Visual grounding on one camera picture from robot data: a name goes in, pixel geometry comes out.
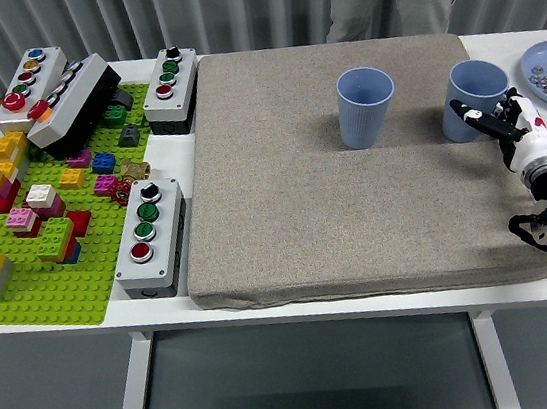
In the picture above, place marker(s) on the black curved building piece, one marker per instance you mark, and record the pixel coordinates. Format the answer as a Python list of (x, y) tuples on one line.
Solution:
[(122, 99)]

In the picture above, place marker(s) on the white five-button control box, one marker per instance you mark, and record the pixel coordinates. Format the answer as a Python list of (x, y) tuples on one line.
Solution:
[(46, 68)]

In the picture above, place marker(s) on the grey control box black base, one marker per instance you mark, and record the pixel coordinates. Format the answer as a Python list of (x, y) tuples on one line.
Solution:
[(73, 102)]

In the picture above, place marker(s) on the white building brick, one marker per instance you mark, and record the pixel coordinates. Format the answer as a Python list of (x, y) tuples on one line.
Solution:
[(40, 194), (22, 164)]

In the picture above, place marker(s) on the blue building brick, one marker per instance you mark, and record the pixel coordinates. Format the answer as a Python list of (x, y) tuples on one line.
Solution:
[(74, 253), (104, 163)]

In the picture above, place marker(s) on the green studded building baseplate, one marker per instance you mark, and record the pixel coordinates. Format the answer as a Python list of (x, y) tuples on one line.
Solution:
[(63, 292)]

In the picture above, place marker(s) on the dark grey sloped brick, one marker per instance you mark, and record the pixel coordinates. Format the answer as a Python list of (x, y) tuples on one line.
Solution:
[(129, 136)]

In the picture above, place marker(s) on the magenta building brick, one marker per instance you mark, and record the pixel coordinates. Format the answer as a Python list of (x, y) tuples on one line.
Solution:
[(1, 190), (54, 209), (105, 185), (80, 159)]

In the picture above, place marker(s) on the pink building brick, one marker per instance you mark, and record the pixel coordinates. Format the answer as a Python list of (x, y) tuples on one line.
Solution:
[(20, 217)]

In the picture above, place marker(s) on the grey four-button control box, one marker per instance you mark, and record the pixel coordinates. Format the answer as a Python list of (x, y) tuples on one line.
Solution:
[(166, 233), (184, 82)]

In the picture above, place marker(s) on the blue ribbed plastic cup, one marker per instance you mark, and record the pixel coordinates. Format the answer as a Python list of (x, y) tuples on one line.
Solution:
[(361, 122), (475, 87)]

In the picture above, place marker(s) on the grey-brown fabric mat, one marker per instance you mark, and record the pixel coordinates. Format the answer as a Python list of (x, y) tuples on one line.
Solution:
[(301, 185)]

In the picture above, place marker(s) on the green building brick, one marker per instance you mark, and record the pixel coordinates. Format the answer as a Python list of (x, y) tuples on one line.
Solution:
[(114, 115), (55, 233)]

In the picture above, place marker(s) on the grey pleated curtain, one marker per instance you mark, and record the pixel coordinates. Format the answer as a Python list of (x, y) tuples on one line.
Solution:
[(227, 9)]

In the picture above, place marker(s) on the white table leg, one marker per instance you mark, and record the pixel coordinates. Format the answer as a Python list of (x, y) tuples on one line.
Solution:
[(134, 389), (496, 367)]

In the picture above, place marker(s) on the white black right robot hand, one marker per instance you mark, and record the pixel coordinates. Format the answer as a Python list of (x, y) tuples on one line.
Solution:
[(530, 140)]

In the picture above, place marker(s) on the red building brick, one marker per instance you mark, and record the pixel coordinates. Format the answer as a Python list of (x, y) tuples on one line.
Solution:
[(80, 222), (1, 204), (31, 231)]

